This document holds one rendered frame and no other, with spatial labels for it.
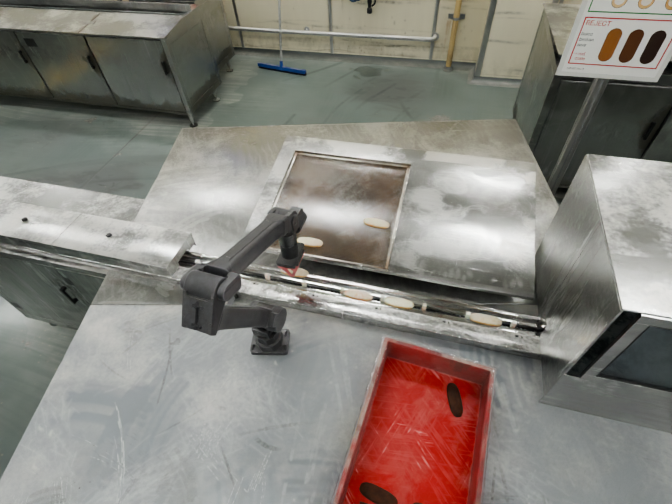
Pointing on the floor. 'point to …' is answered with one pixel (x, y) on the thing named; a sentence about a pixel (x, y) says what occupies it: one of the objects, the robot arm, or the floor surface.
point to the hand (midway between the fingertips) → (293, 270)
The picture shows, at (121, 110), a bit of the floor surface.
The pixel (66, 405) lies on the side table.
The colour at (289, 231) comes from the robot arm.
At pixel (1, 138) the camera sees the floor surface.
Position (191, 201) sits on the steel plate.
